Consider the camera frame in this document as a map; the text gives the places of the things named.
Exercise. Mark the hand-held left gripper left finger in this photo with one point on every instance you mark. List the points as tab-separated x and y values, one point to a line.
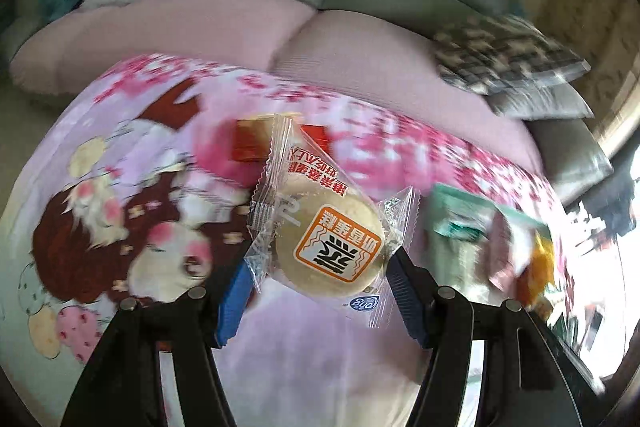
235	302

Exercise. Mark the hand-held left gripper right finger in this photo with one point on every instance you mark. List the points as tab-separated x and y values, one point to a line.
405	297

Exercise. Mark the green box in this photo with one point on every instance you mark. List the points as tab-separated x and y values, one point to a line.
460	227

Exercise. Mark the round cake packet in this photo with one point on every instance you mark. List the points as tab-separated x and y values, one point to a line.
325	252

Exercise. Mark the cartoon printed blanket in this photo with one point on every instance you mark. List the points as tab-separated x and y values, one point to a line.
325	357

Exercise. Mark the orange snack packet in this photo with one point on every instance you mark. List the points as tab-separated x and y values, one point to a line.
540	262

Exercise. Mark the small red snack packet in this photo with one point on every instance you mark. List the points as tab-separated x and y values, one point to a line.
250	139

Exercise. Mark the grey pillow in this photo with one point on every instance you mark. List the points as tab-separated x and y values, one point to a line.
545	102

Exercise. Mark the black white patterned pillow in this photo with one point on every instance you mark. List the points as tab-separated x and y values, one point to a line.
500	52

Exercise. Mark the pink sofa cover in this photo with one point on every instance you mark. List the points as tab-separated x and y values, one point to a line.
200	27

